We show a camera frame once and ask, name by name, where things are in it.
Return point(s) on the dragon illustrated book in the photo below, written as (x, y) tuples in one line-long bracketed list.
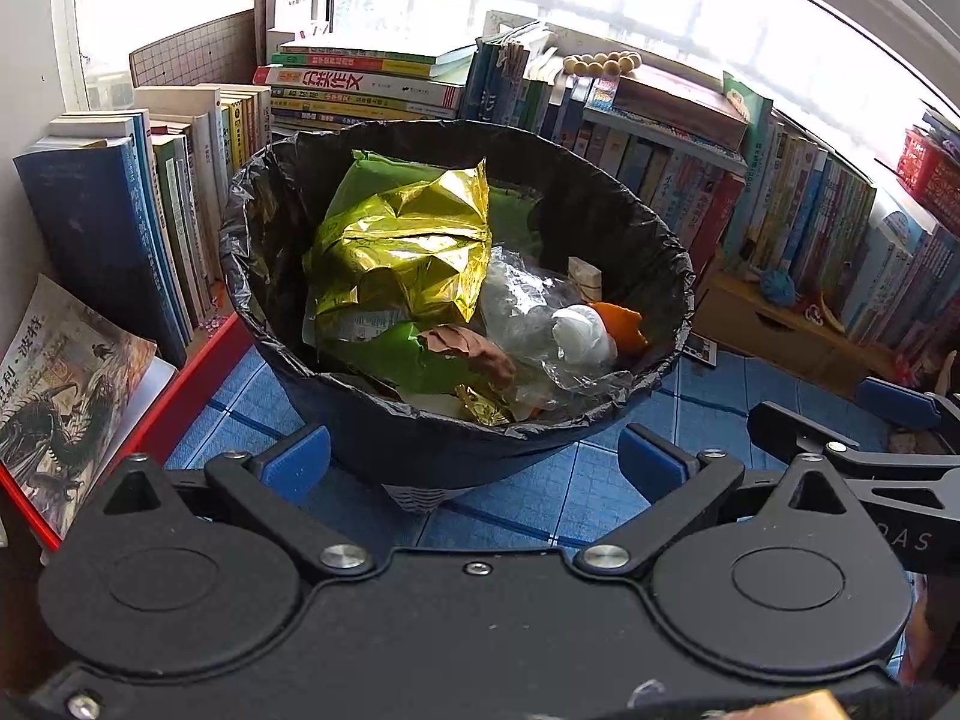
[(67, 405)]

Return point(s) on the green plastic bag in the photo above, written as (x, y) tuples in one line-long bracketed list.
[(382, 360)]

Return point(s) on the wooden drawer shelf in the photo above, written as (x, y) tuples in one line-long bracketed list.
[(780, 337)]

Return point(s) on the grid pattern board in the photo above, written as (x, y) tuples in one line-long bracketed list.
[(195, 49)]

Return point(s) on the bin with black liner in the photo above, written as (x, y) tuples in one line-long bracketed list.
[(285, 225)]

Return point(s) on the blue yarn ball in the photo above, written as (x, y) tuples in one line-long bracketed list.
[(778, 286)]

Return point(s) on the thick grey book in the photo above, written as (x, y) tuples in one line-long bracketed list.
[(667, 105)]

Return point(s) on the red plastic basket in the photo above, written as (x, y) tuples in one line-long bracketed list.
[(934, 172)]

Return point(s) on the long row of colourful books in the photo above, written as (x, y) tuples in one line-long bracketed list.
[(787, 202)]

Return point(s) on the red tray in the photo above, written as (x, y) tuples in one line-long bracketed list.
[(202, 382)]

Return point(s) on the white tissue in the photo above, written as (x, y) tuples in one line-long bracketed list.
[(583, 336)]

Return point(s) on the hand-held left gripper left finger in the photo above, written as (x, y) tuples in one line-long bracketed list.
[(296, 461)]

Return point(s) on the stack of flat-lying books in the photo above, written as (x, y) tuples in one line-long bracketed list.
[(360, 86)]

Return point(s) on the large gold foil wrapper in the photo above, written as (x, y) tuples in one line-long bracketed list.
[(405, 247)]

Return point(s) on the small beige box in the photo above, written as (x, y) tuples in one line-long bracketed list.
[(585, 277)]

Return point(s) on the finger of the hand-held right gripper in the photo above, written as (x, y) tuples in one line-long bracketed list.
[(900, 401), (802, 431)]

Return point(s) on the white paper box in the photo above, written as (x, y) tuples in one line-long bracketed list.
[(289, 15)]

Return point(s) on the orange peel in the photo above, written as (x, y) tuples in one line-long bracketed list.
[(622, 326)]

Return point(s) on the small gold foil wrapper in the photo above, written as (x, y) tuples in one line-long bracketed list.
[(484, 405)]

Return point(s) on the brown wrapper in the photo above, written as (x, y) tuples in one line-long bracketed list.
[(472, 352)]

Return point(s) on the blue checkered mat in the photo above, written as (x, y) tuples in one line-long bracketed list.
[(525, 510)]

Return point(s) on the small printed card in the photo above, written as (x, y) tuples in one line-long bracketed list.
[(701, 350)]

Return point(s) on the short row of dark books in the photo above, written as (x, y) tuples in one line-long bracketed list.
[(120, 225)]

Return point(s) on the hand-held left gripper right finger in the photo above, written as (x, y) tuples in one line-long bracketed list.
[(652, 457)]

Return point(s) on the small yellow curved toy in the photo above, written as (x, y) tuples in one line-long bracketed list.
[(829, 311)]

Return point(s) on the clear plastic bag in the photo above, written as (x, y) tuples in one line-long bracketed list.
[(525, 322)]

